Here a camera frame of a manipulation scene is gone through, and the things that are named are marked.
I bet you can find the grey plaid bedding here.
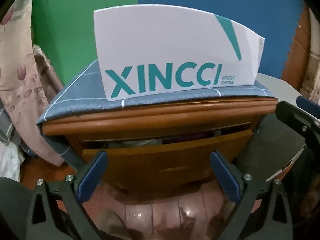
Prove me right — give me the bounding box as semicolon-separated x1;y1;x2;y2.
0;105;28;155

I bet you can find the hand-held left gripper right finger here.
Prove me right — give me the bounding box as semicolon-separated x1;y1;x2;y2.
209;150;293;240

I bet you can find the floral beige cloth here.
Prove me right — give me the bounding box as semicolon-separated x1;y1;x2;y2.
0;0;67;167

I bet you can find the wooden nightstand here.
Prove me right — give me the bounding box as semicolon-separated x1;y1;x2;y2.
41;97;279;200

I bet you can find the white printed sheet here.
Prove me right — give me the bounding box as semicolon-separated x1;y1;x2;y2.
0;142;22;182

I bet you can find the wooden door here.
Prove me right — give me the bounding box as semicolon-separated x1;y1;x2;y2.
281;5;312;85

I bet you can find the blue checked cloth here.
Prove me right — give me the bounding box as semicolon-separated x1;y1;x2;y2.
36;59;278;160

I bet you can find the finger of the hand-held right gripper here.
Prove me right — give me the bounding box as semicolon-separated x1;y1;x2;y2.
296;96;320;117
275;101;320;153

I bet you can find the grey table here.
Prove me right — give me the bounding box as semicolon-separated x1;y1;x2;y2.
255;72;320;120

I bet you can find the wooden drawer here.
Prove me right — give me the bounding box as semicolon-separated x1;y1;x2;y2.
81;127;253;198

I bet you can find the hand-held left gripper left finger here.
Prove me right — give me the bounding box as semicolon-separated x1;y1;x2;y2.
26;150;110;240

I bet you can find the green foam mat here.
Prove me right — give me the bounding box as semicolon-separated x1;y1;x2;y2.
31;0;145;85

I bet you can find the white shoe box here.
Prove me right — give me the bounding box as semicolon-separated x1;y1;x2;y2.
93;4;265;102

